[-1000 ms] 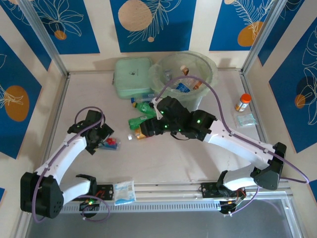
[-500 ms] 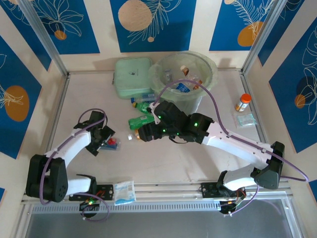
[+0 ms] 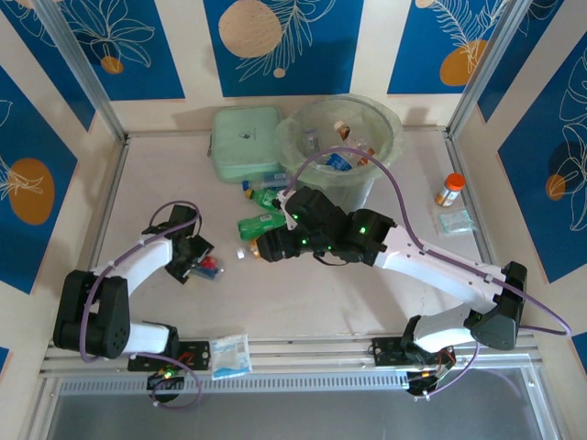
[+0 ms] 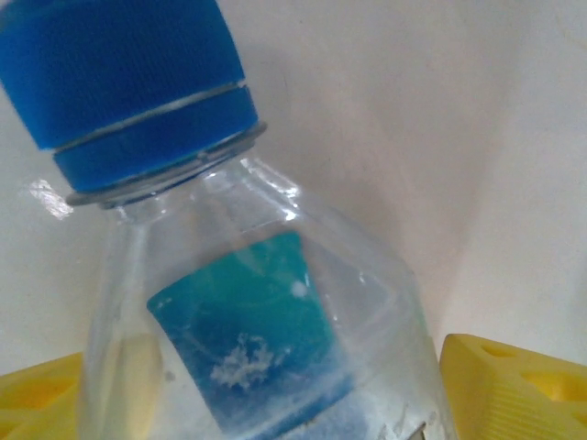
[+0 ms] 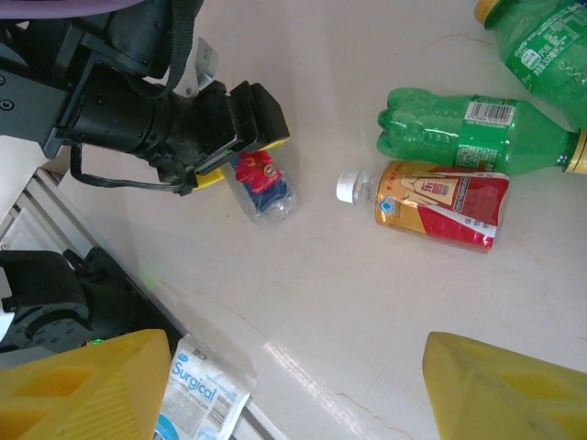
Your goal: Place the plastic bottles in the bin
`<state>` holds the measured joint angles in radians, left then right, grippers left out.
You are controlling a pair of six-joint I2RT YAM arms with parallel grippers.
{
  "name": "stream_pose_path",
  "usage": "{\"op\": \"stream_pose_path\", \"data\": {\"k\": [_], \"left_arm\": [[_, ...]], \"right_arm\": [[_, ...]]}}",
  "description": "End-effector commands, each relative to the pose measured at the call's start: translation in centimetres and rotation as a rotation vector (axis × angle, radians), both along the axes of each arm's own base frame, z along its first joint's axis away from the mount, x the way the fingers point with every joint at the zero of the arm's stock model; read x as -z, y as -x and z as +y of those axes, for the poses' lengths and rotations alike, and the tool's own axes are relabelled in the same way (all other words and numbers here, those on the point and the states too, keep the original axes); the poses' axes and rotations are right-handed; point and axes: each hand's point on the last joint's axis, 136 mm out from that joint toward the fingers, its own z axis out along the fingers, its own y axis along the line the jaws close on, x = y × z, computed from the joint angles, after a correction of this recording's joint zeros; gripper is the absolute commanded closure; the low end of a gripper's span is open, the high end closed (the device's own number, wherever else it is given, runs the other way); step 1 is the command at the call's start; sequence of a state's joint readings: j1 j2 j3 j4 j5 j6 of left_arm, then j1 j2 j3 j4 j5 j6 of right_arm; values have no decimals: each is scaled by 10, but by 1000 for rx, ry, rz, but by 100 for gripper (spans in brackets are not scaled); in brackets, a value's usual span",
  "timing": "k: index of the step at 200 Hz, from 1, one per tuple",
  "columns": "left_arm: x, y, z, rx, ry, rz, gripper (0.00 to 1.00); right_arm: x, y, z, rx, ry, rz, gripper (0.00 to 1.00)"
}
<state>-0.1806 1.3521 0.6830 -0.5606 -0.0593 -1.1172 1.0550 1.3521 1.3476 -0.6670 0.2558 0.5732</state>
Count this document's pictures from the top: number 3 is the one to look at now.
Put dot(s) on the green bottle yellow cap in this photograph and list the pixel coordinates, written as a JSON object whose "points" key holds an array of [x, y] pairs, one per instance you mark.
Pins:
{"points": [[266, 198]]}

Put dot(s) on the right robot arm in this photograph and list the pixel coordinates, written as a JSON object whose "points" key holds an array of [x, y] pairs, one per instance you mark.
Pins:
{"points": [[440, 270]]}

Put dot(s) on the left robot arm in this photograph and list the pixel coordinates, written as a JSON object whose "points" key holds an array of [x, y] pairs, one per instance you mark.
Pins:
{"points": [[137, 261]]}

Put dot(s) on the grey-green plastic bin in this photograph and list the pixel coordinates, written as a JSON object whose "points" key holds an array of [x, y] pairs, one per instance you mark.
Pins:
{"points": [[353, 192]]}

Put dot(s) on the green bin liner bag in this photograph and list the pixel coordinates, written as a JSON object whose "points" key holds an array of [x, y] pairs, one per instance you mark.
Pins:
{"points": [[285, 149]]}

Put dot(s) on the clear bottle light blue label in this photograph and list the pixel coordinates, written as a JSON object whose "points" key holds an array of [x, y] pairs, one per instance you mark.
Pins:
{"points": [[274, 179]]}

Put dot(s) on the white blue wipes packet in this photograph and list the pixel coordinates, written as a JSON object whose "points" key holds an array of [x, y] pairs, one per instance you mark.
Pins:
{"points": [[230, 355]]}

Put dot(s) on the mint green zip case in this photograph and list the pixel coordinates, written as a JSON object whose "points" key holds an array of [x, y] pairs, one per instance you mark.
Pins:
{"points": [[243, 146]]}

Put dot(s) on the orange cap pill bottle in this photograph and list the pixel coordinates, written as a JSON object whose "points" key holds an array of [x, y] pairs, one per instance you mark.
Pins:
{"points": [[448, 192]]}

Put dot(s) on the clear plastic bottle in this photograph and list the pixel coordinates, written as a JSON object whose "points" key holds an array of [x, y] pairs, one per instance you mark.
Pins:
{"points": [[311, 137]]}

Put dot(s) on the grey metal panel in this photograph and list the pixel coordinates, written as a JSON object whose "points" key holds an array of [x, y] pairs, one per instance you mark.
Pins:
{"points": [[298, 419]]}

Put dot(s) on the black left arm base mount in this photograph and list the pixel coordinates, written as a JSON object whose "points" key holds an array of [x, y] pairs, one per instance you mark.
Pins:
{"points": [[198, 354]]}

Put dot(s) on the aluminium side rail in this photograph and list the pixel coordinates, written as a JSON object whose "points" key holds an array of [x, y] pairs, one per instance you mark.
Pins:
{"points": [[110, 197], [477, 243]]}

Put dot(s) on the aluminium front rail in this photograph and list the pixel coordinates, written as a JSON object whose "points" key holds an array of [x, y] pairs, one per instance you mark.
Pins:
{"points": [[312, 355]]}

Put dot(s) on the aluminium frame post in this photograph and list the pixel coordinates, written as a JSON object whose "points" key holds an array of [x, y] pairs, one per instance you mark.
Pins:
{"points": [[78, 59], [490, 59]]}

